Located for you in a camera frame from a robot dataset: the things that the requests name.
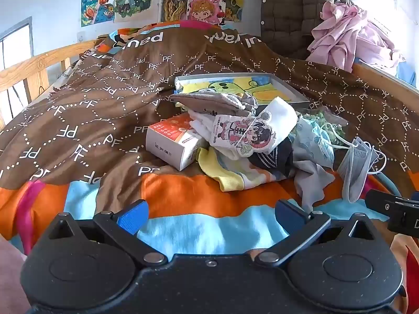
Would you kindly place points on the dark striped sock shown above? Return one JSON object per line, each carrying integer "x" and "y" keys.
{"x": 271, "y": 158}

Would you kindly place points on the orange-haired girl poster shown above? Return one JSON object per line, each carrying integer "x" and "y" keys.
{"x": 96, "y": 1}

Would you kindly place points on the grey face mask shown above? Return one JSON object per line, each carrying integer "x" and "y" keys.
{"x": 356, "y": 166}

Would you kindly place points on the white cartoon print sock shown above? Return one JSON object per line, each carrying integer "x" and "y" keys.
{"x": 244, "y": 134}

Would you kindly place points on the pink cloth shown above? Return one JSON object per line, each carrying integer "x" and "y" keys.
{"x": 340, "y": 36}

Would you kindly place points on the blue cloth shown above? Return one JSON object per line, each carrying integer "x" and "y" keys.
{"x": 407, "y": 72}

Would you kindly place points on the light blue face mask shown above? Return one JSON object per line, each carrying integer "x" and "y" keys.
{"x": 314, "y": 144}

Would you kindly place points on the pale grey cloth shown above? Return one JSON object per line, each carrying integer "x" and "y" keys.
{"x": 312, "y": 183}

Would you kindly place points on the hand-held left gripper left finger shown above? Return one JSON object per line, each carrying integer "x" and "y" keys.
{"x": 134, "y": 216}

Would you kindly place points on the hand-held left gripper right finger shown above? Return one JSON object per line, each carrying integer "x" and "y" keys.
{"x": 289, "y": 216}

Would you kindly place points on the grey tray with cartoon picture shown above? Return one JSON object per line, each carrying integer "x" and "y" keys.
{"x": 262, "y": 86}

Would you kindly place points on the brown-haired child poster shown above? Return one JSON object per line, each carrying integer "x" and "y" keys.
{"x": 204, "y": 8}

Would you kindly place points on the green figure poster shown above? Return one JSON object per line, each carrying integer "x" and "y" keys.
{"x": 234, "y": 6}

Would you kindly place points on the brown quilted jacket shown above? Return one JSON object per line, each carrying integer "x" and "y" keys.
{"x": 288, "y": 16}

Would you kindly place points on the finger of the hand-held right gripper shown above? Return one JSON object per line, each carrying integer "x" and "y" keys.
{"x": 381, "y": 201}

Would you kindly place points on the window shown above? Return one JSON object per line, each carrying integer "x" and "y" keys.
{"x": 16, "y": 45}

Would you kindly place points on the orange and white box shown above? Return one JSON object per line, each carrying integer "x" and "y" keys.
{"x": 173, "y": 140}

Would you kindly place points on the yellow toe pastel sock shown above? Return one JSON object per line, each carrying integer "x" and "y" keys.
{"x": 226, "y": 175}

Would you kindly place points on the white wall socket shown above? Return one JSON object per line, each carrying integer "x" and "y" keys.
{"x": 80, "y": 36}

